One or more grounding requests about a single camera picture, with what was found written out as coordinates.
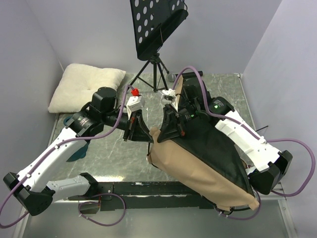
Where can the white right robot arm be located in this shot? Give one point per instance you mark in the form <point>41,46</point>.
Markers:
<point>269,163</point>

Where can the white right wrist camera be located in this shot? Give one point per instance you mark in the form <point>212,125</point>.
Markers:
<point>169,97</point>

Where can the black music stand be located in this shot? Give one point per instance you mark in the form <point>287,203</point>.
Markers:
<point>153,22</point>

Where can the cream white pillow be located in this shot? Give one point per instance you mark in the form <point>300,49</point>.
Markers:
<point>78,83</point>

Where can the black microphone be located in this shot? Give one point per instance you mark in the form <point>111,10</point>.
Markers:
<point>172,76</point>

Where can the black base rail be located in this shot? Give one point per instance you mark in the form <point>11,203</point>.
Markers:
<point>155,194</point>

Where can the teal pet bowl holder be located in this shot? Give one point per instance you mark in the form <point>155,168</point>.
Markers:
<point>73,125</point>

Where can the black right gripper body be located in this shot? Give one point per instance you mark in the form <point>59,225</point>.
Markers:
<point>185,116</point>

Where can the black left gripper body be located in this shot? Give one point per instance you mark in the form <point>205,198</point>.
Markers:
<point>127,124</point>

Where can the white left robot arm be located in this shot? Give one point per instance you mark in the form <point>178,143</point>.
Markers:
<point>33,186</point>

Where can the tan pet tent fabric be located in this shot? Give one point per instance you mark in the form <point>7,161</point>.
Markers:
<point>204,160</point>

